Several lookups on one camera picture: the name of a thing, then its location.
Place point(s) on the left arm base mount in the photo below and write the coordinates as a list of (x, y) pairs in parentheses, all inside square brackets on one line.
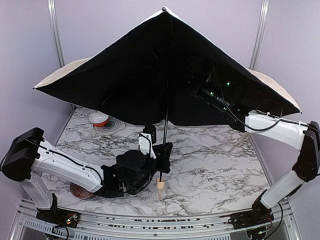
[(60, 216)]

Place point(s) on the front aluminium rail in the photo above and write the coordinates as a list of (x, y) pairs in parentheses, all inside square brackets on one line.
[(102, 226)]

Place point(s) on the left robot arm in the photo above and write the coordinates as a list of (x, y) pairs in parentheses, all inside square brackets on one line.
[(30, 155)]

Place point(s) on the grey ringed silicone mat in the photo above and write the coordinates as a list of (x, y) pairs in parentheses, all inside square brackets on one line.
[(113, 126)]

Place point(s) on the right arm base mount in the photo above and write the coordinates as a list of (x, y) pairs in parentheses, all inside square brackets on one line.
[(246, 219)]

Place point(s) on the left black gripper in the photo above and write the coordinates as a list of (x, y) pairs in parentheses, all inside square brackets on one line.
[(162, 158)]

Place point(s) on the aluminium frame post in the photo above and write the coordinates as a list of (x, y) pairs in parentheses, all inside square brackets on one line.
[(55, 31), (260, 33)]

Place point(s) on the beige folding umbrella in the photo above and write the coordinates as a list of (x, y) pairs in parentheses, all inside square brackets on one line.
[(164, 69)]

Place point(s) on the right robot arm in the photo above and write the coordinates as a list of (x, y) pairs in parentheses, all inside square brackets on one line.
[(304, 137)]

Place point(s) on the orange white bowl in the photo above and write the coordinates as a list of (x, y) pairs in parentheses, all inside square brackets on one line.
[(98, 119)]

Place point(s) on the right aluminium frame post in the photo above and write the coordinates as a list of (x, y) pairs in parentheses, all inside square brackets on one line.
[(260, 33)]

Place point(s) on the left aluminium frame post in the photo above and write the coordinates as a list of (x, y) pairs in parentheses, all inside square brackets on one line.
[(55, 31)]

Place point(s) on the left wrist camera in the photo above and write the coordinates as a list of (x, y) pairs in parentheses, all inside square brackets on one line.
[(146, 139)]

